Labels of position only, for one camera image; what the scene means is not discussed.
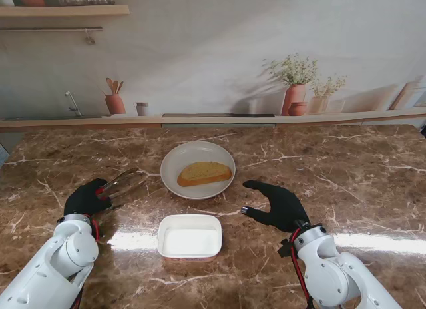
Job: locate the round white plate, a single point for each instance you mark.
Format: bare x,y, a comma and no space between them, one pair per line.
199,152

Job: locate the printed kitchen backdrop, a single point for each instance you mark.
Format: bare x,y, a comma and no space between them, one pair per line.
199,56

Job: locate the brown bread slice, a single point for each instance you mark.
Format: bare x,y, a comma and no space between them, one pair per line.
203,174

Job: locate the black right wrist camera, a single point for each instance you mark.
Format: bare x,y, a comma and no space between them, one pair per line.
285,249

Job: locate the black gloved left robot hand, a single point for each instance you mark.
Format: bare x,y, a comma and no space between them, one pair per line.
83,200

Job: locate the white bento box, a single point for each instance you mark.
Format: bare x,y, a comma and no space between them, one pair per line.
189,242

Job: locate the black backdrop stand clamp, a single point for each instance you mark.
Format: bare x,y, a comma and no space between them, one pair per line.
423,130

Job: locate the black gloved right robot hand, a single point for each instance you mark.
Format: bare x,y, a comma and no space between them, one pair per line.
286,209

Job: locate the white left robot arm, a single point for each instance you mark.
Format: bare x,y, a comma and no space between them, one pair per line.
50,272

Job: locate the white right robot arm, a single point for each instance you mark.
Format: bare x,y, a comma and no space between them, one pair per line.
329,272

